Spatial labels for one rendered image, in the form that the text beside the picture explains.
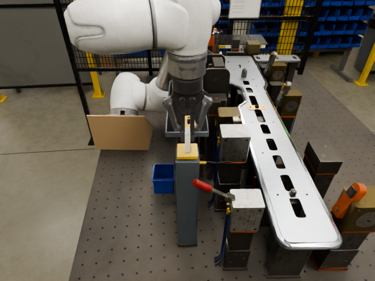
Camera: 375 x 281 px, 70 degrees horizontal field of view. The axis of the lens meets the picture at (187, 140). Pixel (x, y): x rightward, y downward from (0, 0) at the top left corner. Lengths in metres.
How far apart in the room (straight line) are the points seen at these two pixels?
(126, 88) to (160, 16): 0.99
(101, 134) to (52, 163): 1.28
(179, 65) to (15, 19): 3.03
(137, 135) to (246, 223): 0.82
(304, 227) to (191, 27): 0.62
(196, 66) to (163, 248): 0.74
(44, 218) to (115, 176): 1.02
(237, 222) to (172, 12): 0.59
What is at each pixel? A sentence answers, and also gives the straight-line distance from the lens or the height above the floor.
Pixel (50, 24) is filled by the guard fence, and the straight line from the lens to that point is 3.43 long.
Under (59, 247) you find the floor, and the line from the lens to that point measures 2.11.
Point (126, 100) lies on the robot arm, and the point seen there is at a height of 0.94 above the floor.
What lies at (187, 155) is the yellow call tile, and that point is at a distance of 0.77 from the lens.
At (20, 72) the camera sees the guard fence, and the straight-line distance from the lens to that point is 3.78.
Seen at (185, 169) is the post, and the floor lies 1.11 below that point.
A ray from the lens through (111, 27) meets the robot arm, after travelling 0.55.
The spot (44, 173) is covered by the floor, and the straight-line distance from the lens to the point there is 2.66.
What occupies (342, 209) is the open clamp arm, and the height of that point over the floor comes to 1.02.
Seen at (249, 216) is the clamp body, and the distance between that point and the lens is 0.82.
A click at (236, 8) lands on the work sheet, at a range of 2.18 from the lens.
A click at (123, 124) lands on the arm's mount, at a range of 1.43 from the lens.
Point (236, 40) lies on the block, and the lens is 1.95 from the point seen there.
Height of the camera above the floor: 1.67
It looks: 38 degrees down
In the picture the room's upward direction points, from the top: straight up
